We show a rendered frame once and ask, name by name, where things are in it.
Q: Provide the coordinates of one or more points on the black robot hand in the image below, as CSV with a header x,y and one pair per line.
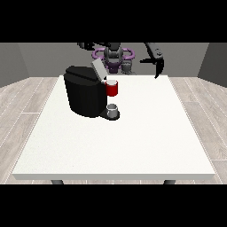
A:
x,y
159,65
85,45

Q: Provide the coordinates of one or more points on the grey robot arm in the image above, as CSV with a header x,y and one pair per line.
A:
x,y
103,45
153,50

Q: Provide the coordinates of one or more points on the pale grey machine lid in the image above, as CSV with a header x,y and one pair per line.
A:
x,y
99,69

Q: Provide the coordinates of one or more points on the small grey coffee pod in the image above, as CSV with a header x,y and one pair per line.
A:
x,y
126,68

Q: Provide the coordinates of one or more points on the black coffee machine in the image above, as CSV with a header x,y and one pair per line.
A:
x,y
84,94

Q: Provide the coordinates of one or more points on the red pod holder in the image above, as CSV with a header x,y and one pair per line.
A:
x,y
112,90

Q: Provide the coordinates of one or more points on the small grey cup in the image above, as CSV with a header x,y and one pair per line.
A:
x,y
112,110

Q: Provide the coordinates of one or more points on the dark table leg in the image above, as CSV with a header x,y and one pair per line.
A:
x,y
57,182
169,182

